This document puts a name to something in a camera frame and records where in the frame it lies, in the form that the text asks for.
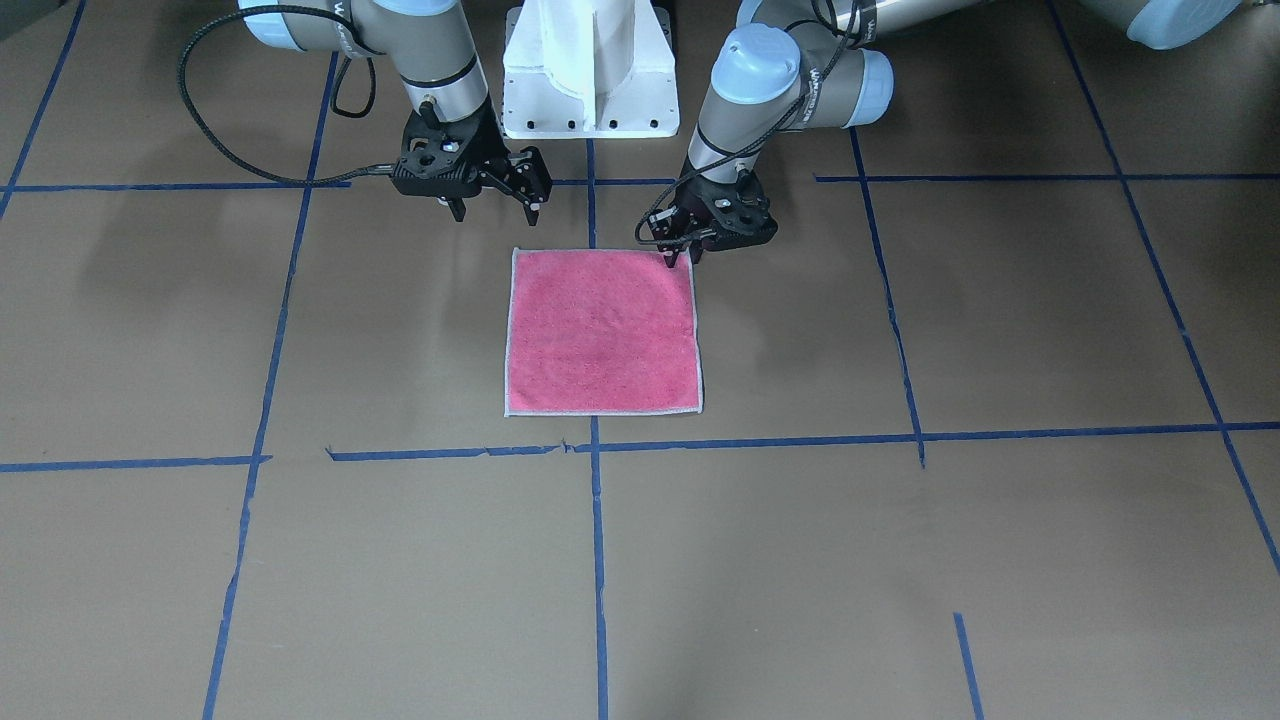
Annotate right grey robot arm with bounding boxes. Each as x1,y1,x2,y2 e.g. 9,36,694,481
237,1,552,225

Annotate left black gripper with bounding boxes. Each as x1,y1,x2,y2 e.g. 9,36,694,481
650,172,778,269

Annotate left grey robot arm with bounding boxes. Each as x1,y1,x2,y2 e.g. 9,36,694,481
634,1,988,268

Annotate pink grey microfiber towel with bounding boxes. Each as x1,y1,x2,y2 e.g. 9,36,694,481
504,249,704,416

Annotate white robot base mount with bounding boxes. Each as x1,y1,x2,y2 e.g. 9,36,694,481
499,1,681,140

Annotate black braided cable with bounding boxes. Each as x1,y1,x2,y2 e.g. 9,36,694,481
177,4,396,187

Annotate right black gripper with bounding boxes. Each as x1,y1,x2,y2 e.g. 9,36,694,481
390,108,553,225

